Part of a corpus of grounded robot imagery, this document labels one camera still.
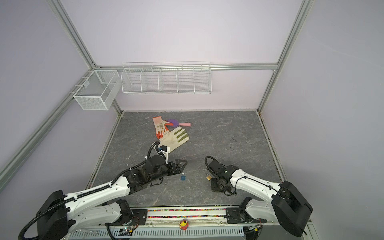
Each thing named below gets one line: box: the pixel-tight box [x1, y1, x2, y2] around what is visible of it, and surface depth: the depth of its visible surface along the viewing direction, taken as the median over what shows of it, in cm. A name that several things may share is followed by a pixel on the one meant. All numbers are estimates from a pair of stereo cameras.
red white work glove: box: [152, 116, 174, 139], surface depth 111 cm
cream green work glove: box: [159, 126, 190, 153], surface depth 107 cm
